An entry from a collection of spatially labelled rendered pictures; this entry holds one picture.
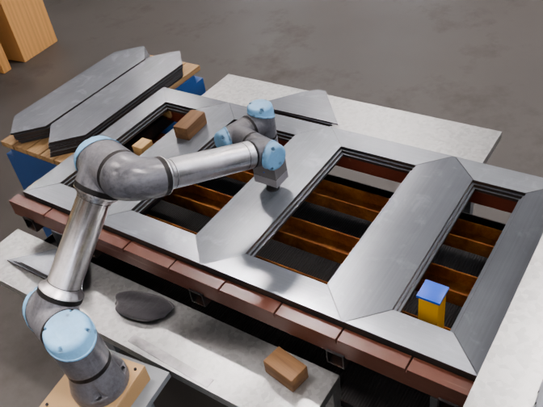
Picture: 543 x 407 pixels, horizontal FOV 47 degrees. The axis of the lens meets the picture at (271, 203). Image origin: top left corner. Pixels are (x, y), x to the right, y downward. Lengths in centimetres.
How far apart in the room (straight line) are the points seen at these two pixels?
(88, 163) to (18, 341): 158
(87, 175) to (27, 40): 393
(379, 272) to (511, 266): 33
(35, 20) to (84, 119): 298
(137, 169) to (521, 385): 90
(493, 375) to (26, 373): 207
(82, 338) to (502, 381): 92
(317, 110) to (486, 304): 111
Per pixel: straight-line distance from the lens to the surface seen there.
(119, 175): 147
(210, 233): 186
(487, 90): 407
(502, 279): 169
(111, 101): 264
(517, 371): 126
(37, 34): 551
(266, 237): 183
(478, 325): 158
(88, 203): 158
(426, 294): 157
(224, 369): 173
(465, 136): 232
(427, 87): 409
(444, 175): 199
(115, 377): 168
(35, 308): 169
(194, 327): 184
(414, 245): 175
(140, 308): 190
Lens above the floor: 206
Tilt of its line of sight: 39 degrees down
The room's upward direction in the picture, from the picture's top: 9 degrees counter-clockwise
